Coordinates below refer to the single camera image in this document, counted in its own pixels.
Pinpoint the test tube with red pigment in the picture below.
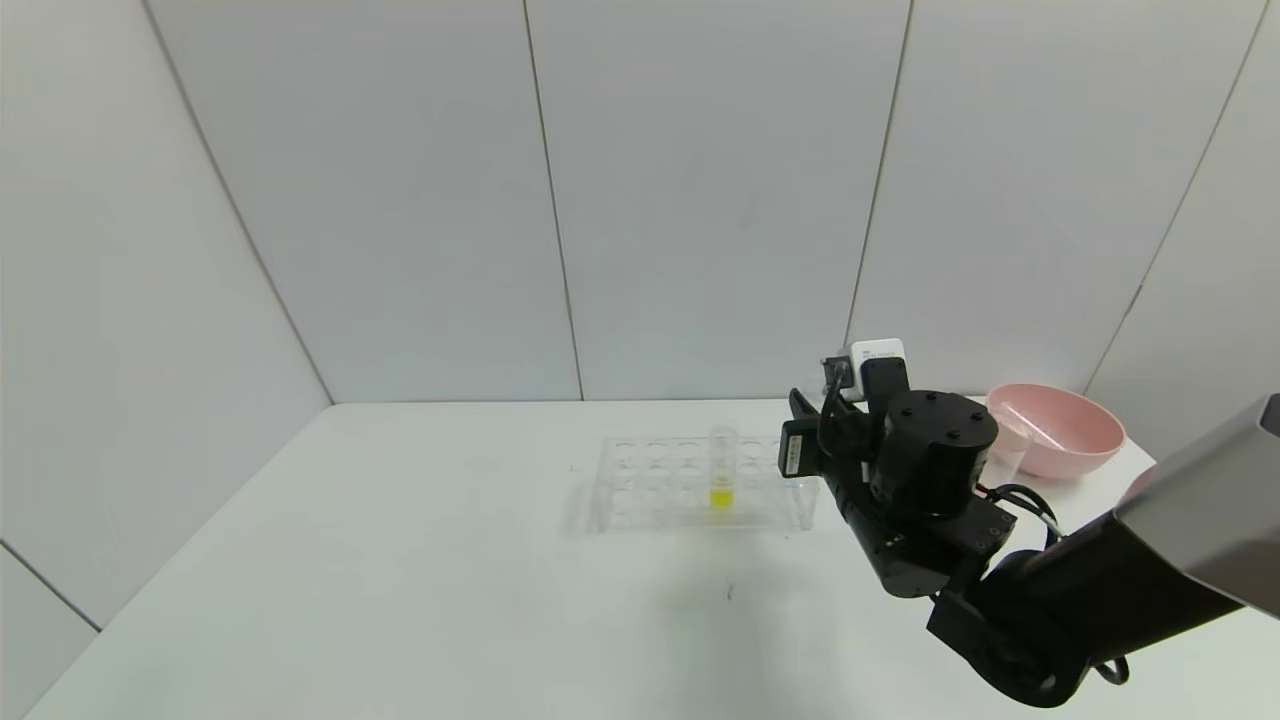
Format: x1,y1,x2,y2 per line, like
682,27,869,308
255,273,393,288
1003,403,1073,448

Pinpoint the clear plastic test tube rack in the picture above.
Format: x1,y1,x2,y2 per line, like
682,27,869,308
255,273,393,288
590,434,820,533

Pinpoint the test tube with yellow pigment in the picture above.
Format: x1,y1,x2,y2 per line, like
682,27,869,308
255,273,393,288
707,425,738,511

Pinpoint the clear plastic beaker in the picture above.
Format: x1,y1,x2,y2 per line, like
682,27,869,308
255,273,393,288
985,415,1038,493

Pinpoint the pink bowl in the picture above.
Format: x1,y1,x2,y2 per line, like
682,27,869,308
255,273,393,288
984,384,1126,480

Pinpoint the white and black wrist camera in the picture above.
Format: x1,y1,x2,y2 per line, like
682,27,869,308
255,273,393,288
821,339,912,403

